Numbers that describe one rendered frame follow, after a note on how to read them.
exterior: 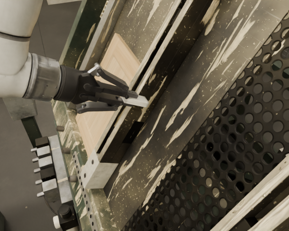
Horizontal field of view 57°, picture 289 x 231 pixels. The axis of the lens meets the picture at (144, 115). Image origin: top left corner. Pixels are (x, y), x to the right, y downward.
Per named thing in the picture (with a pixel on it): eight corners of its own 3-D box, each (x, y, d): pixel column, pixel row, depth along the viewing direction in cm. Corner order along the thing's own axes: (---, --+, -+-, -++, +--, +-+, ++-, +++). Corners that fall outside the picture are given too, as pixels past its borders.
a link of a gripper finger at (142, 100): (121, 93, 66) (122, 90, 66) (143, 98, 71) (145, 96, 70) (125, 100, 64) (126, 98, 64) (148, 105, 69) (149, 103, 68)
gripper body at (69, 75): (51, 108, 55) (91, 115, 60) (64, 74, 51) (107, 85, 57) (46, 88, 60) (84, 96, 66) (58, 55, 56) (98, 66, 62)
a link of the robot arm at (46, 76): (35, 68, 47) (67, 75, 51) (30, 44, 53) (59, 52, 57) (21, 107, 51) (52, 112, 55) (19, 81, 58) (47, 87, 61)
